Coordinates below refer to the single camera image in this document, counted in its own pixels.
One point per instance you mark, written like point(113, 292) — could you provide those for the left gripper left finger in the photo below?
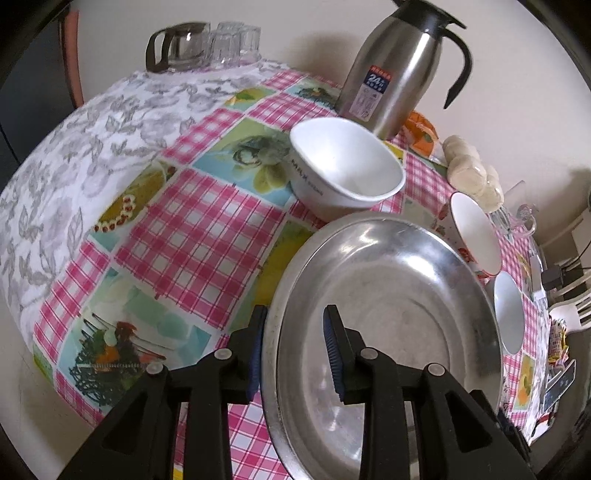
point(136, 439)

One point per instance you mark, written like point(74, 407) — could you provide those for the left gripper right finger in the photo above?
point(458, 434)

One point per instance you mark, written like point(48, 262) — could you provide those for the light blue bowl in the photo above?
point(507, 302)

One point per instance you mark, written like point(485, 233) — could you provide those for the stainless steel round plate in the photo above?
point(408, 293)

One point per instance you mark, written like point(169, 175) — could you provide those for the strawberry pattern bowl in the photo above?
point(466, 228)

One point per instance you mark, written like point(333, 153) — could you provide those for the white square bowl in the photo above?
point(337, 167)

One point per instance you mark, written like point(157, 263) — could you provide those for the smartphone on stand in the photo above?
point(559, 385)

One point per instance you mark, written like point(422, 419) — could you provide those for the colourful candy packet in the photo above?
point(558, 348)

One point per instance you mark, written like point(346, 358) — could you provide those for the black power adapter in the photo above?
point(552, 278)

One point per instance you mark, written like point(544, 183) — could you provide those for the white power strip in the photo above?
point(536, 266)

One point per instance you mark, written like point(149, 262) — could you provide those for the glass mug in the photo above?
point(516, 218)

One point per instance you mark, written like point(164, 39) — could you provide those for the bag of white buns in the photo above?
point(469, 174)

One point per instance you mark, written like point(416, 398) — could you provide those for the orange snack packet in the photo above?
point(420, 134)

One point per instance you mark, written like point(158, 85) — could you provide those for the stainless steel thermos jug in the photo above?
point(396, 65)

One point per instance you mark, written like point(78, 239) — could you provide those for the glass coffee pot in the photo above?
point(178, 47)

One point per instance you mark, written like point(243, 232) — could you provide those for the clear drinking glass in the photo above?
point(233, 44)

